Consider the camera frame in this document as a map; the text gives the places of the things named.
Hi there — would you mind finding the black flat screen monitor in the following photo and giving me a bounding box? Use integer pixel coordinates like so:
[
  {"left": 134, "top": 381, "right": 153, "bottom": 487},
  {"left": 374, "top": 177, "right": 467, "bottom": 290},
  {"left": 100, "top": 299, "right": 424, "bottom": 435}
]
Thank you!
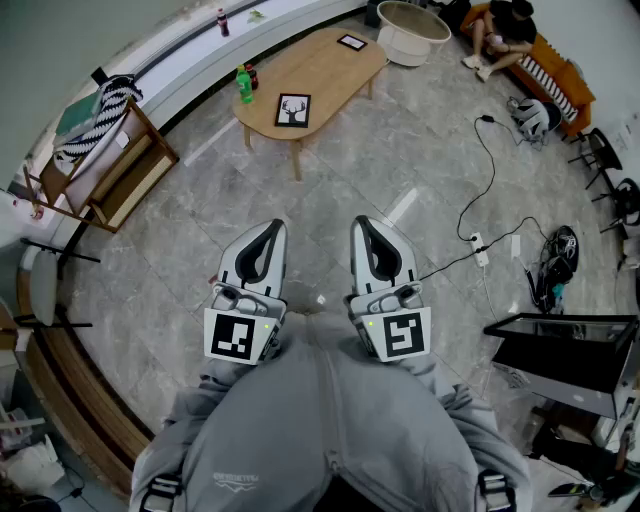
[{"left": 483, "top": 312, "right": 640, "bottom": 421}]

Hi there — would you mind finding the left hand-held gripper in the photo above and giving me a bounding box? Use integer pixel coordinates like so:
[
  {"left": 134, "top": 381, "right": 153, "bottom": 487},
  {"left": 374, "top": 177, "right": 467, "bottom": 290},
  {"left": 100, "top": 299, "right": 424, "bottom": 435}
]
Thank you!
[{"left": 202, "top": 218, "right": 290, "bottom": 367}]

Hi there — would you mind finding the green soda bottle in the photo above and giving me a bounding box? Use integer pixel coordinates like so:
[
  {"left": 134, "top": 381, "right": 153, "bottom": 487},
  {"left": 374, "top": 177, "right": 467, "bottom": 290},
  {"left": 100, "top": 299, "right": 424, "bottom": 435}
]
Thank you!
[{"left": 235, "top": 63, "right": 255, "bottom": 105}]

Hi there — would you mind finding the white power strip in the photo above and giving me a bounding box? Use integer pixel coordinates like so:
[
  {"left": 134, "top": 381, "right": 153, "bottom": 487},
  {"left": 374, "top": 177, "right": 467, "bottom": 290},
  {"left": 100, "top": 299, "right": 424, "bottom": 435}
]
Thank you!
[{"left": 468, "top": 231, "right": 490, "bottom": 269}]

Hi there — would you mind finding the orange sofa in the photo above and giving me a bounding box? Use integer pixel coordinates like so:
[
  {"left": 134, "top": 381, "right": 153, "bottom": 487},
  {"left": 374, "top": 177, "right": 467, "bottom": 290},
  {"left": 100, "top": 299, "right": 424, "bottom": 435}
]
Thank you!
[{"left": 459, "top": 2, "right": 597, "bottom": 139}]

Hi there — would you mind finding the person's grey hoodie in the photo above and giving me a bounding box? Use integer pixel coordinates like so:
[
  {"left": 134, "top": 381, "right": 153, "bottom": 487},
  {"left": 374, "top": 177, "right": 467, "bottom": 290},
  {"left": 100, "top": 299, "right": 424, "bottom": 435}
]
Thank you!
[{"left": 128, "top": 309, "right": 534, "bottom": 512}]

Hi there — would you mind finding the person's left forearm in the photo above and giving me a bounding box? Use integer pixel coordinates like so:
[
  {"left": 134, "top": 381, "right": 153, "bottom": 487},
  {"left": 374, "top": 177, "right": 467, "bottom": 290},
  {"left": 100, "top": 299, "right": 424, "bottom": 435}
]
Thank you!
[{"left": 159, "top": 357, "right": 266, "bottom": 441}]

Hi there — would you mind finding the black metal chair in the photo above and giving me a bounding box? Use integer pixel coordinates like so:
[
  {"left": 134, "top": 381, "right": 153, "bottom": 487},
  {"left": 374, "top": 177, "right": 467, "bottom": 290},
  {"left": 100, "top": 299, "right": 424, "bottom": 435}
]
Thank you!
[
  {"left": 567, "top": 127, "right": 625, "bottom": 204},
  {"left": 599, "top": 177, "right": 640, "bottom": 241}
]

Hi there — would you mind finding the black backpack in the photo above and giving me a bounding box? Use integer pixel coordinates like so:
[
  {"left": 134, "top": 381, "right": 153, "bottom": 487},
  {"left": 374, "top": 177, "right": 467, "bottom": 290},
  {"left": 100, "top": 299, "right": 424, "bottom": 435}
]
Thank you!
[{"left": 434, "top": 0, "right": 472, "bottom": 35}]

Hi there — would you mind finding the black cable with adapter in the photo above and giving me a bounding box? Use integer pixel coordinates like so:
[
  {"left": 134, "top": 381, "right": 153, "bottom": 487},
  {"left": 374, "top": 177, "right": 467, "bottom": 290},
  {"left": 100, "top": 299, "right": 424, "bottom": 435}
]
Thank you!
[{"left": 455, "top": 114, "right": 524, "bottom": 244}]

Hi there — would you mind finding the grey harness buckle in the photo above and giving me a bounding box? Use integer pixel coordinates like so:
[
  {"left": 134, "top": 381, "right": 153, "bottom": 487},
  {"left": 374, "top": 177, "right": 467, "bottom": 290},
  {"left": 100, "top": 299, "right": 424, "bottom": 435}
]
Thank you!
[
  {"left": 139, "top": 472, "right": 184, "bottom": 512},
  {"left": 477, "top": 468, "right": 517, "bottom": 512}
]

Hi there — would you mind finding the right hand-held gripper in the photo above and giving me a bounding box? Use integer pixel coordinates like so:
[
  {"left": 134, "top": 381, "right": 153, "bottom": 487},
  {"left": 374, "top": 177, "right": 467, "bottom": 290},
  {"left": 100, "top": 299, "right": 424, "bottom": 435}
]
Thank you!
[{"left": 342, "top": 215, "right": 433, "bottom": 364}]

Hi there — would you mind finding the wooden coffee table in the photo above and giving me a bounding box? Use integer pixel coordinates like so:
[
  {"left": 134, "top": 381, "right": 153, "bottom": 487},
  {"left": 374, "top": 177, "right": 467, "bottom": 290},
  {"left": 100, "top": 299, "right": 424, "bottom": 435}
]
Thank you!
[{"left": 232, "top": 27, "right": 390, "bottom": 182}]

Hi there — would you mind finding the green book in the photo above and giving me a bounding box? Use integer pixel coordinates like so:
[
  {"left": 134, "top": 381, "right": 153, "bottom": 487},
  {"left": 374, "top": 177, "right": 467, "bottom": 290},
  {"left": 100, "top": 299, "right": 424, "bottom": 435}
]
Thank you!
[{"left": 53, "top": 92, "right": 104, "bottom": 139}]

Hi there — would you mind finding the black bag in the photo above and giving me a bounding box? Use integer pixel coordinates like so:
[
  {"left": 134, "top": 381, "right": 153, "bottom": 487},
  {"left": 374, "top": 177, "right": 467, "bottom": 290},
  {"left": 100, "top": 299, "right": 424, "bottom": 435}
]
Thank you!
[{"left": 529, "top": 224, "right": 581, "bottom": 315}]

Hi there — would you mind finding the white window ledge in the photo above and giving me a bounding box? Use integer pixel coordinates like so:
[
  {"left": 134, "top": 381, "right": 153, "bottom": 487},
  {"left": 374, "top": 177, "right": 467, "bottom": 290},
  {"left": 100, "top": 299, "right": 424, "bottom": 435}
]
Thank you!
[{"left": 89, "top": 0, "right": 369, "bottom": 131}]

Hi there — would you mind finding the grey padded chair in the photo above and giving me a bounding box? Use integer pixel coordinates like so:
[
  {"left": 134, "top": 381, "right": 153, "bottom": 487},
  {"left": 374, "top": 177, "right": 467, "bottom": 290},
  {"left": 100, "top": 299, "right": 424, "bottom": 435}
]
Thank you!
[{"left": 13, "top": 238, "right": 101, "bottom": 331}]

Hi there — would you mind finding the person's right forearm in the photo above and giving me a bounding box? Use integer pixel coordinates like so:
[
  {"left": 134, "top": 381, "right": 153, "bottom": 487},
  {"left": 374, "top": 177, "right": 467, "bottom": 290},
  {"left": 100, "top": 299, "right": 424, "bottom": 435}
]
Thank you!
[{"left": 394, "top": 352, "right": 506, "bottom": 441}]

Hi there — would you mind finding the thin black cable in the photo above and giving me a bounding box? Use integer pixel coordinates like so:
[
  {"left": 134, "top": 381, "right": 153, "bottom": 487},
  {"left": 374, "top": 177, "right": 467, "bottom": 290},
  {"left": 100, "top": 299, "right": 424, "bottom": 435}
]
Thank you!
[{"left": 418, "top": 215, "right": 551, "bottom": 281}]

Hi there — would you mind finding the wooden shelf rack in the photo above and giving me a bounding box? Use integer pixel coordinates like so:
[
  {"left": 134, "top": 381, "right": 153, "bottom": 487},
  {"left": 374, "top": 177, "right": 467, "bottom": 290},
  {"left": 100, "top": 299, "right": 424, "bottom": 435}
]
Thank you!
[{"left": 22, "top": 97, "right": 180, "bottom": 234}]

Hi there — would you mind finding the navy white striped blanket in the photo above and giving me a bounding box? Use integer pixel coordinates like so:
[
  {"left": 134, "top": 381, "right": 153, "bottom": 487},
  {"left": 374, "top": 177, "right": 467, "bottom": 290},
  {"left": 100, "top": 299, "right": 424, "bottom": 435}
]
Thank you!
[{"left": 52, "top": 73, "right": 145, "bottom": 164}]

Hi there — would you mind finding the striped sofa cushion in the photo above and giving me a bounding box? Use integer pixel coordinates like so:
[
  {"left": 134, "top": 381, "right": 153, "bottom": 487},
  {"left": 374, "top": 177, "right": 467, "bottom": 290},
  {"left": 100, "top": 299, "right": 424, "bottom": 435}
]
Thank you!
[{"left": 517, "top": 53, "right": 580, "bottom": 125}]

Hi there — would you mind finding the round white side table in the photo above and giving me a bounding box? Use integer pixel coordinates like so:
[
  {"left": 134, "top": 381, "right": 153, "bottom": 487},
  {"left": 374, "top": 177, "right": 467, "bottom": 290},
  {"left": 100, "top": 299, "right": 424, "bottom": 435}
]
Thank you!
[{"left": 375, "top": 0, "right": 453, "bottom": 68}]

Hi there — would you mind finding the deer picture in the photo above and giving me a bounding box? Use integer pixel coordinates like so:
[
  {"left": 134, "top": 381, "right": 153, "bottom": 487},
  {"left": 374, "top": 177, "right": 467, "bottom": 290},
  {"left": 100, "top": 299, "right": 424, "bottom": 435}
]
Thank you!
[{"left": 273, "top": 92, "right": 312, "bottom": 129}]

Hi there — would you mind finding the grey backpack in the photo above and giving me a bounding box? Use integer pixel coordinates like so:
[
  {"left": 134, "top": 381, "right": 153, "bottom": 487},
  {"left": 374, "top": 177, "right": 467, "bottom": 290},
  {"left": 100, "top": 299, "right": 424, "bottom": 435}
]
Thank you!
[{"left": 507, "top": 97, "right": 564, "bottom": 146}]

